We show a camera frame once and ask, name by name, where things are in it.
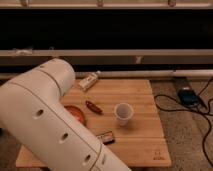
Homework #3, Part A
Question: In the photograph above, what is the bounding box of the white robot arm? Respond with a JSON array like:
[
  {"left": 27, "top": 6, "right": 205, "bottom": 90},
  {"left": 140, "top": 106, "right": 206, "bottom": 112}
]
[{"left": 0, "top": 59, "right": 131, "bottom": 171}]

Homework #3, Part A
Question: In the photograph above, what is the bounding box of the translucent white cup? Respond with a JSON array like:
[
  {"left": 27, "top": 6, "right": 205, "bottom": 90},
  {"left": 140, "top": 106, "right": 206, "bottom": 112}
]
[{"left": 114, "top": 103, "right": 134, "bottom": 126}]

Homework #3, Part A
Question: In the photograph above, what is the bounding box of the white tube bottle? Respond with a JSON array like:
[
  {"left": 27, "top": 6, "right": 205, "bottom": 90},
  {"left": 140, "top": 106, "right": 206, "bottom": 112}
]
[{"left": 78, "top": 71, "right": 100, "bottom": 91}]

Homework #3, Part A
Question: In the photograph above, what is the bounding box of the orange ceramic bowl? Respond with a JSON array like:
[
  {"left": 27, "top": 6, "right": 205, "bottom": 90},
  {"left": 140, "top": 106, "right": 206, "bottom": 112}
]
[{"left": 66, "top": 105, "right": 86, "bottom": 125}]

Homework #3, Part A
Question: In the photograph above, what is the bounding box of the dark chocolate bar packet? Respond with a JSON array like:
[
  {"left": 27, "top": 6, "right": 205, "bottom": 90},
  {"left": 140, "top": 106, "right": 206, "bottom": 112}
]
[{"left": 97, "top": 131, "right": 115, "bottom": 145}]

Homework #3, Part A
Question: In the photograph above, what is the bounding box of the black cable on floor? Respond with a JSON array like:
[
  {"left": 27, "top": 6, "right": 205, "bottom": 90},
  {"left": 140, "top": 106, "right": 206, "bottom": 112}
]
[{"left": 153, "top": 76, "right": 213, "bottom": 168}]

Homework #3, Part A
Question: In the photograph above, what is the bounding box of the red chili pepper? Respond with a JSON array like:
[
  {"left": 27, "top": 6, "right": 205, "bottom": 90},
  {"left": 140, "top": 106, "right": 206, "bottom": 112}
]
[{"left": 85, "top": 101, "right": 103, "bottom": 115}]

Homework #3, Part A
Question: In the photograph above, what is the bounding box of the blue black device on floor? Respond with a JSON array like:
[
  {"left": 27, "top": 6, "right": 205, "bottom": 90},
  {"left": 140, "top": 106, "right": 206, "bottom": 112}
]
[{"left": 178, "top": 87, "right": 199, "bottom": 106}]

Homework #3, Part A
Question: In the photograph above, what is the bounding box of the wooden cutting board table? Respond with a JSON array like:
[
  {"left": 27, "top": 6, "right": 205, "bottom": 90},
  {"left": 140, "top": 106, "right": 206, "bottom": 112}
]
[{"left": 15, "top": 78, "right": 172, "bottom": 168}]

